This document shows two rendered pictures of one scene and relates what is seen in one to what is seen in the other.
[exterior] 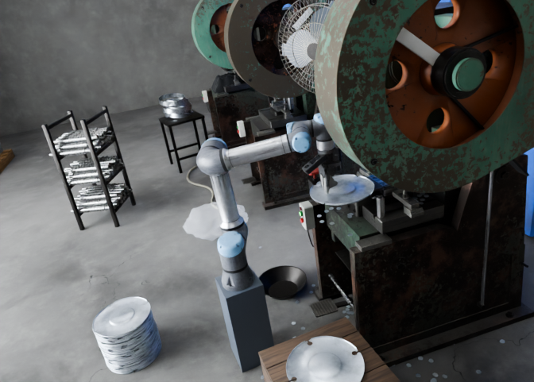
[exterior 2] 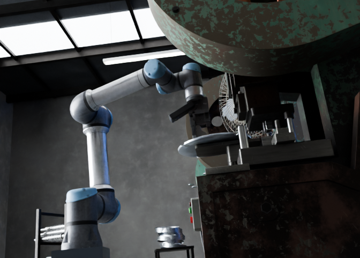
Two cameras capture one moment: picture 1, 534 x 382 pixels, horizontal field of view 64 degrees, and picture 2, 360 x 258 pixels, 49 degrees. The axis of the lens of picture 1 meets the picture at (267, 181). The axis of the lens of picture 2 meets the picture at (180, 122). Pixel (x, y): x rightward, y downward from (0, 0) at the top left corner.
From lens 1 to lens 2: 1.45 m
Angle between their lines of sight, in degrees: 46
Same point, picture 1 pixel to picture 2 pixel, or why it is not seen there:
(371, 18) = not seen: outside the picture
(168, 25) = not seen: hidden behind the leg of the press
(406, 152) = (214, 2)
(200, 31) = (200, 171)
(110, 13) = (157, 199)
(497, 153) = (338, 12)
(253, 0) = (209, 91)
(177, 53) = not seen: hidden behind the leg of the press
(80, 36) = (130, 216)
